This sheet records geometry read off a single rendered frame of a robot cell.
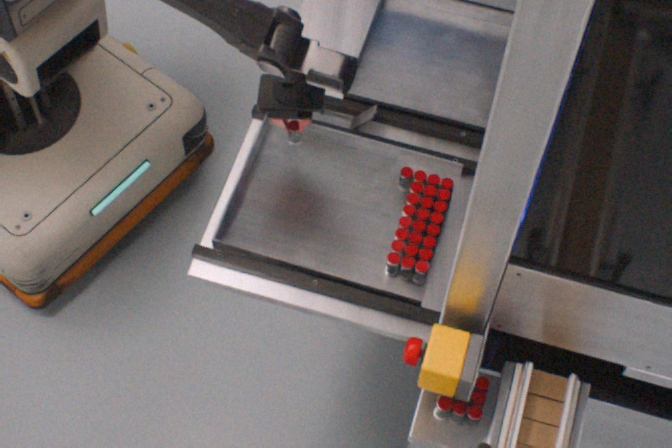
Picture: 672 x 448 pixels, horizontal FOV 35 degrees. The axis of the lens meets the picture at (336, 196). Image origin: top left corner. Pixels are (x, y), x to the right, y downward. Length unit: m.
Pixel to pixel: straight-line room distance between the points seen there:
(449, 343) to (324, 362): 1.12
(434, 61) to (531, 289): 0.65
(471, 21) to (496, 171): 0.84
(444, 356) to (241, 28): 0.52
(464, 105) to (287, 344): 0.94
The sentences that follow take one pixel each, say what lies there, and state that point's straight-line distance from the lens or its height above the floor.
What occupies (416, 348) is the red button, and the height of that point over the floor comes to 1.01.
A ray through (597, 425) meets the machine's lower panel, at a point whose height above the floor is 0.78.
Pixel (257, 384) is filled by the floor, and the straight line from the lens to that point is 2.54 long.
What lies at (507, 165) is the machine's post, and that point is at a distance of 1.15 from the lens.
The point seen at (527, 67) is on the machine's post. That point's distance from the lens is 1.02.
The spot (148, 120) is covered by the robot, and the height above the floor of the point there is 0.28.
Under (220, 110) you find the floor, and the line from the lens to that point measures 2.93.
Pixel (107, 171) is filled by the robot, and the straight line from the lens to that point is 2.52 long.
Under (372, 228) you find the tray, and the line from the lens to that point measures 1.71.
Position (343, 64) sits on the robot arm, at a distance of 1.51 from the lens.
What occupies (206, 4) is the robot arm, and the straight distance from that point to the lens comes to 1.42.
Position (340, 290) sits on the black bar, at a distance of 1.63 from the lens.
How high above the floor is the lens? 2.37
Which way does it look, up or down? 59 degrees down
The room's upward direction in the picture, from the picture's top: 2 degrees clockwise
